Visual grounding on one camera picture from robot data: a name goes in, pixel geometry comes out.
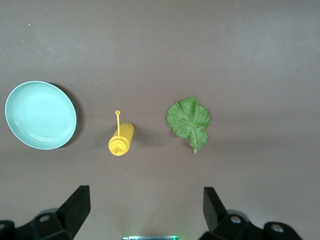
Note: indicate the yellow squeeze bottle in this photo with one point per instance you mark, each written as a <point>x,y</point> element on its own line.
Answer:
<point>122,140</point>

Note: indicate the green lettuce leaf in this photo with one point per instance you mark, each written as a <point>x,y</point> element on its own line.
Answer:
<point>188,120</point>

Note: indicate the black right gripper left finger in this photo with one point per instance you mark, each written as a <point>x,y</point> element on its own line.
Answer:
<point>75,215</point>

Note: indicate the mint green round plate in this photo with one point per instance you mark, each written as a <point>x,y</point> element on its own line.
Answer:
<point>41,115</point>

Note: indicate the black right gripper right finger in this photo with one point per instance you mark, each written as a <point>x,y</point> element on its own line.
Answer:
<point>215,215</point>

